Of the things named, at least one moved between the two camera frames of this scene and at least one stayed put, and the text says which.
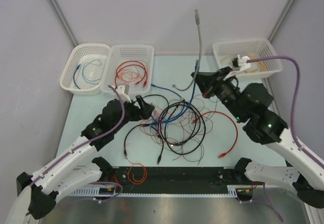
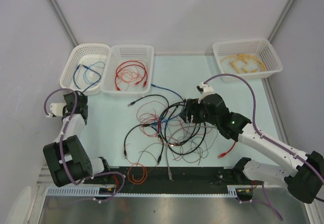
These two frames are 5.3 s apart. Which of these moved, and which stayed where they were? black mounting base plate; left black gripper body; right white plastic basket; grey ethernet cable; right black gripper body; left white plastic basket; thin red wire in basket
Moved: left black gripper body; right black gripper body; grey ethernet cable
Stayed: left white plastic basket; black mounting base plate; thin red wire in basket; right white plastic basket
